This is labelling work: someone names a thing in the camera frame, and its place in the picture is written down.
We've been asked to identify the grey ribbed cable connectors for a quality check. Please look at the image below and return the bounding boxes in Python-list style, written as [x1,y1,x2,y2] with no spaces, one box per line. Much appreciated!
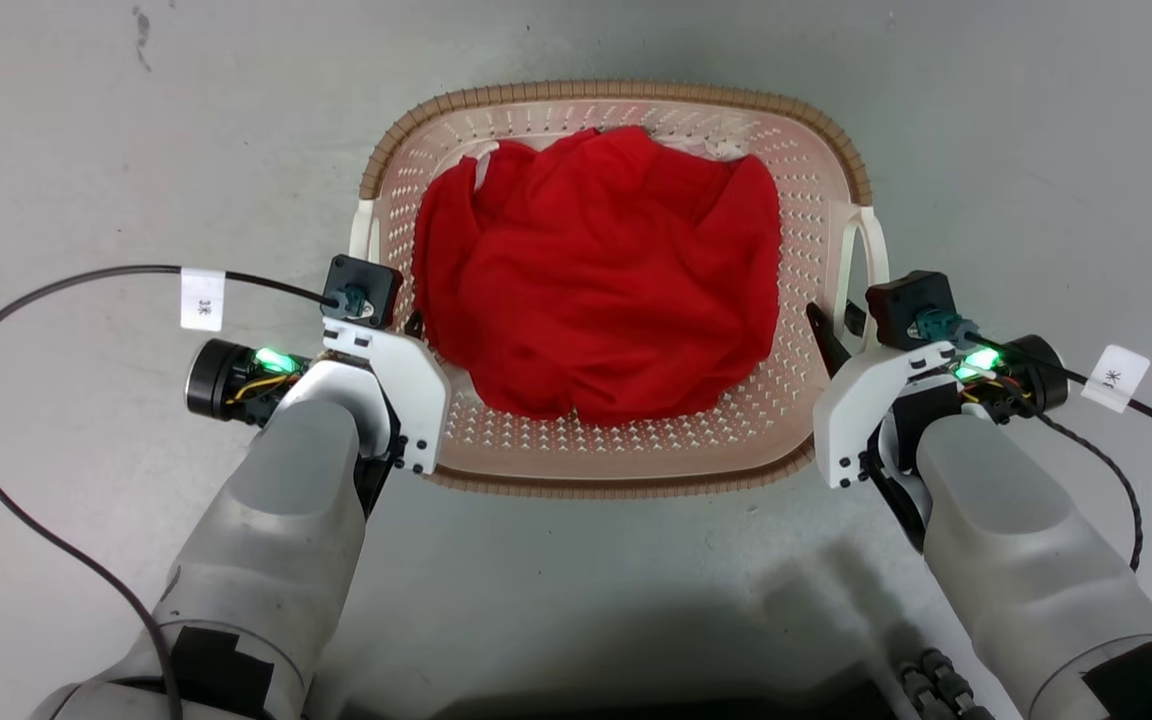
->
[894,648,993,720]

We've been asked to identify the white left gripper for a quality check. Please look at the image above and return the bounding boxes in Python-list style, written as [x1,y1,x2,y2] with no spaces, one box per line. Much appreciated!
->
[320,310,453,477]

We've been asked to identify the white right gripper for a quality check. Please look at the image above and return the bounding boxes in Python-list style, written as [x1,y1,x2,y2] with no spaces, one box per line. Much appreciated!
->
[804,300,969,491]

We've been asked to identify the white cloth garment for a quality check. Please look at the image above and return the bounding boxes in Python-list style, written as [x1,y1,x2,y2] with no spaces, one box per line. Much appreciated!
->
[460,138,749,193]

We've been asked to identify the red cloth garment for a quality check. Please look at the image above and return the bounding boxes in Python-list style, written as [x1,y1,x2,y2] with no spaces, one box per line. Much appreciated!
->
[412,125,783,425]

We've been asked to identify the white paper cable tag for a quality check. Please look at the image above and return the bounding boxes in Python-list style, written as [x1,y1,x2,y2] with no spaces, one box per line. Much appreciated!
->
[1080,344,1152,415]
[179,267,228,333]

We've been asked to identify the thin twisted black cable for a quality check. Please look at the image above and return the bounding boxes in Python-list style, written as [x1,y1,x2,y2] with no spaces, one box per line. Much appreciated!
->
[1032,410,1145,573]

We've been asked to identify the beige plastic laundry basket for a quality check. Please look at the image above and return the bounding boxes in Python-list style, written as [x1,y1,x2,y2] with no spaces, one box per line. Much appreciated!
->
[350,80,891,499]

